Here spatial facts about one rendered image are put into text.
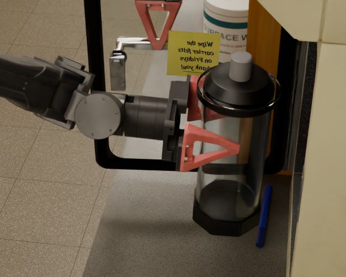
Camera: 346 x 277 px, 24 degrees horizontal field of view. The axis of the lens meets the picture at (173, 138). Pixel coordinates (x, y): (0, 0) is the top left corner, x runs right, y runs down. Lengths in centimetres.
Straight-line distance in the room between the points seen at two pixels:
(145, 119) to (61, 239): 162
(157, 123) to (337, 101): 29
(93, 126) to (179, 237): 34
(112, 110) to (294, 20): 28
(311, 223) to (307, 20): 27
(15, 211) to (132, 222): 150
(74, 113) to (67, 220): 173
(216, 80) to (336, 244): 25
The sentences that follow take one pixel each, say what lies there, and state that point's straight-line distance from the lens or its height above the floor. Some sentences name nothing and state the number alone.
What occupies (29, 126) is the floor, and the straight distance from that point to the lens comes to 315.
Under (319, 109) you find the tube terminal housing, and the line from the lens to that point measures 86.
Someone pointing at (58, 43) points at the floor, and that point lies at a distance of 367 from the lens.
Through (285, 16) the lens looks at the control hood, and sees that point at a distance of 81.
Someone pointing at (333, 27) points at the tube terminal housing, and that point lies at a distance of 81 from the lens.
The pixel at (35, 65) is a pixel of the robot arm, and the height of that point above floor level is 129.
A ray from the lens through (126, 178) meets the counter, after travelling 137.
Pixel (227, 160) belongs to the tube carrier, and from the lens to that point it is 105.
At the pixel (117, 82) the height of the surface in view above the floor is 117.
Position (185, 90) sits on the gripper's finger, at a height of 122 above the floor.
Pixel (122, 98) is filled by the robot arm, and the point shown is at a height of 122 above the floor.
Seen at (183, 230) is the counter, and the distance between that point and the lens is 127.
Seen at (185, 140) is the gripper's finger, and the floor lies 121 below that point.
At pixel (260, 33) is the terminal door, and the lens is 116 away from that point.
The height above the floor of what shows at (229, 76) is 127.
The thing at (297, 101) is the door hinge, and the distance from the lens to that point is 124.
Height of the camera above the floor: 181
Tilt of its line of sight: 37 degrees down
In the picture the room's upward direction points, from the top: straight up
